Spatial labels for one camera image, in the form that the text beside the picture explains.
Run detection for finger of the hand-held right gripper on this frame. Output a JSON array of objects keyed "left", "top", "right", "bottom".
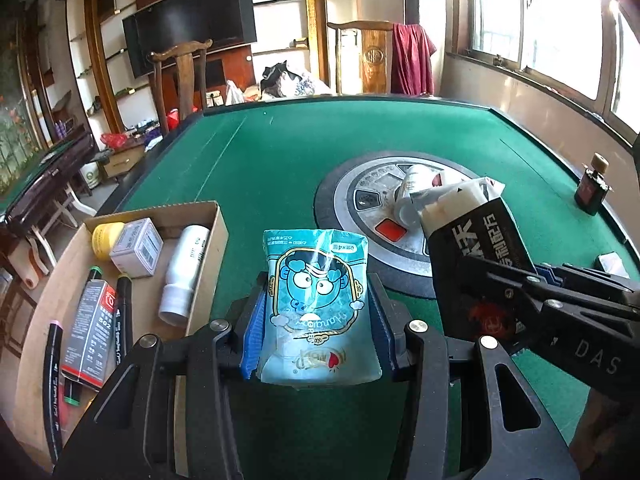
[
  {"left": 457, "top": 255, "right": 551, "bottom": 356},
  {"left": 537, "top": 264, "right": 564, "bottom": 287}
]

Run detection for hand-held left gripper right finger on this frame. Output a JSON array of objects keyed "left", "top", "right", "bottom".
[{"left": 367, "top": 272, "right": 581, "bottom": 480}]

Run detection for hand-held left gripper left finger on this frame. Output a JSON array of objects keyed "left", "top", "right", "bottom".
[{"left": 52, "top": 270, "right": 268, "bottom": 480}]

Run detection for black snack bag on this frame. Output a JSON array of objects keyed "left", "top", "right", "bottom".
[{"left": 419, "top": 176, "right": 538, "bottom": 356}]

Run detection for white plastic bottle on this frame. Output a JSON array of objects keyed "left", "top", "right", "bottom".
[
  {"left": 394, "top": 163, "right": 443, "bottom": 228},
  {"left": 159, "top": 225, "right": 211, "bottom": 328}
]

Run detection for black marker pen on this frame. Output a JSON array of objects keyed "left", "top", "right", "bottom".
[
  {"left": 44, "top": 322, "right": 65, "bottom": 466},
  {"left": 112, "top": 277, "right": 133, "bottom": 366}
]

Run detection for small white carton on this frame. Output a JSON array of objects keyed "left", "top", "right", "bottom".
[{"left": 109, "top": 218, "right": 164, "bottom": 279}]

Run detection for red glue pack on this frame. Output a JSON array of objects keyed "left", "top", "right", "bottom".
[{"left": 60, "top": 280, "right": 119, "bottom": 388}]

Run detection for yellow round container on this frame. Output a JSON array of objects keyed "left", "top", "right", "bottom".
[{"left": 91, "top": 222, "right": 126, "bottom": 261}]

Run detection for shallow cardboard box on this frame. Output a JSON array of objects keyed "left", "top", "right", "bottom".
[{"left": 17, "top": 201, "right": 230, "bottom": 476}]

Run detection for person's right forearm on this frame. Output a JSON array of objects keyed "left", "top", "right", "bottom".
[{"left": 570, "top": 385, "right": 640, "bottom": 480}]

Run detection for black ink bottle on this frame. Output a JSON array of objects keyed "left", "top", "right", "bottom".
[{"left": 574, "top": 152, "right": 613, "bottom": 217}]

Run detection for round table control panel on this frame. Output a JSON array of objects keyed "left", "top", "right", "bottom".
[{"left": 314, "top": 149, "right": 483, "bottom": 301}]

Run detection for small wooden cabinet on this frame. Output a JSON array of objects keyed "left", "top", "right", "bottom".
[{"left": 102, "top": 147, "right": 146, "bottom": 181}]

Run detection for white bucket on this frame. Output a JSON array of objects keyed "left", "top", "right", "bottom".
[{"left": 80, "top": 160, "right": 103, "bottom": 193}]

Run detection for dark red cloth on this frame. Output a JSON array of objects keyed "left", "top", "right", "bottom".
[{"left": 390, "top": 22, "right": 437, "bottom": 97}]

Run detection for pile of bags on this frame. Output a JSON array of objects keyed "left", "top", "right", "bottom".
[{"left": 260, "top": 60, "right": 331, "bottom": 101}]

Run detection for carved wooden chair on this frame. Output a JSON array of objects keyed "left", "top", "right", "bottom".
[{"left": 327, "top": 20, "right": 396, "bottom": 96}]

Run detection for dark wooden game table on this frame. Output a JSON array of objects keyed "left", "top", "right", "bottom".
[{"left": 0, "top": 132, "right": 98, "bottom": 238}]

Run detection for plain wooden chair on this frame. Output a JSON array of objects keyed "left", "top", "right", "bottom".
[{"left": 147, "top": 39, "right": 213, "bottom": 133}]

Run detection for black flat television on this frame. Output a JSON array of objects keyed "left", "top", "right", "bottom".
[{"left": 122, "top": 0, "right": 258, "bottom": 78}]

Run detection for window with metal frame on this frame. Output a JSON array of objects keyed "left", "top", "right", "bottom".
[{"left": 452, "top": 0, "right": 640, "bottom": 136}]

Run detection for gold framed wall shelves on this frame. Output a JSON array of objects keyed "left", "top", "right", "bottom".
[{"left": 250, "top": 0, "right": 361, "bottom": 93}]

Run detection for framed floral wall painting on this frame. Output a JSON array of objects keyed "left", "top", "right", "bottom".
[{"left": 0, "top": 35, "right": 43, "bottom": 196}]

